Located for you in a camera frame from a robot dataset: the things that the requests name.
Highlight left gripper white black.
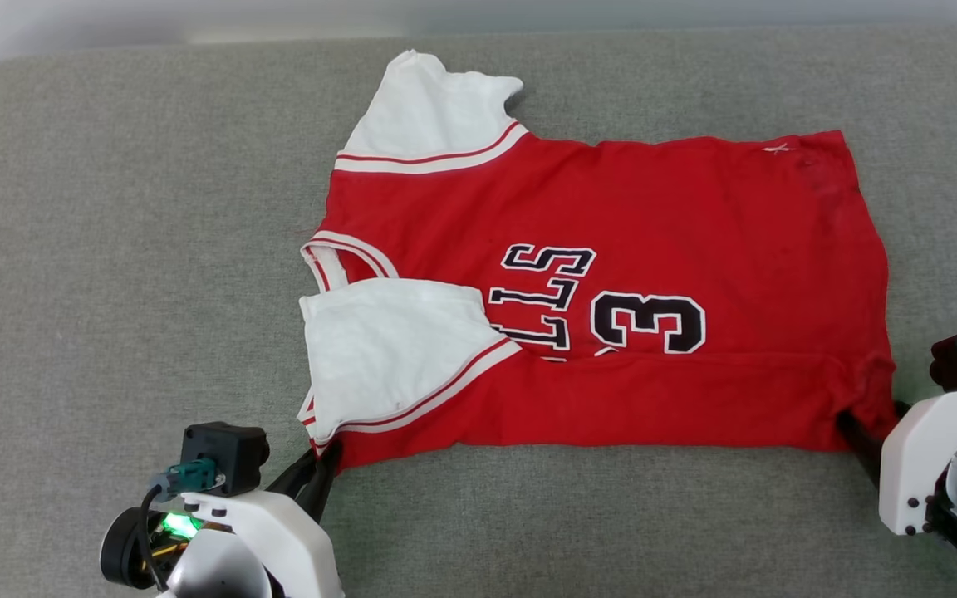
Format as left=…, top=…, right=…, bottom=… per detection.
left=100, top=439, right=345, bottom=598

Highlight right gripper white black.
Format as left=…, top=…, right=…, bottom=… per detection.
left=835, top=385, right=957, bottom=537

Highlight red and white basketball jersey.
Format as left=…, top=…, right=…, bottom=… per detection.
left=296, top=50, right=899, bottom=473

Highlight grey fabric sofa cushion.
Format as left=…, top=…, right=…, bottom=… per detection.
left=0, top=25, right=957, bottom=598

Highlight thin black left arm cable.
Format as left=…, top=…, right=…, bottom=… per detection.
left=140, top=484, right=170, bottom=592

